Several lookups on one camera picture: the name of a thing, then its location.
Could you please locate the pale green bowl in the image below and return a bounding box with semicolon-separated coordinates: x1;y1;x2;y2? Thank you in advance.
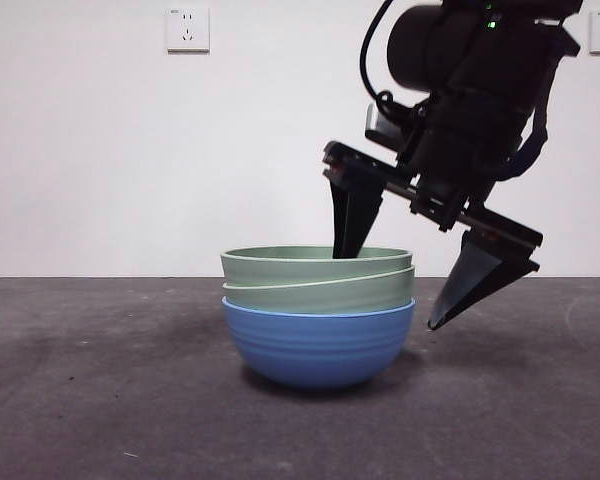
222;264;416;318
219;245;414;290

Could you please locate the blue ribbed bowl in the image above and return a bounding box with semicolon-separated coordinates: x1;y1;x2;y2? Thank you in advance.
221;295;416;391

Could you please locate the black sleeved cable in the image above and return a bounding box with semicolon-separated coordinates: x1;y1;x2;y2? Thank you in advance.
497;107;551;182

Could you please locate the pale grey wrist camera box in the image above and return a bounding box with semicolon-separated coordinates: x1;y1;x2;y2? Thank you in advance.
363;101;399;144

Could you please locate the thin black cable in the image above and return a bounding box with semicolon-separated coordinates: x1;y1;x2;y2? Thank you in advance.
359;0;397;101

